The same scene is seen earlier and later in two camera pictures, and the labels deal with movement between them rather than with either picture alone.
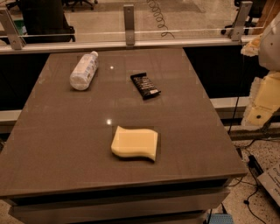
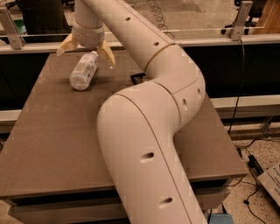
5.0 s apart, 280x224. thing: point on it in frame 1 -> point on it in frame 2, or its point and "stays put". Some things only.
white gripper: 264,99 -> 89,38
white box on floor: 270,180 stays put
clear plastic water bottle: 84,73 stays put
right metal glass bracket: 241,20 stays put
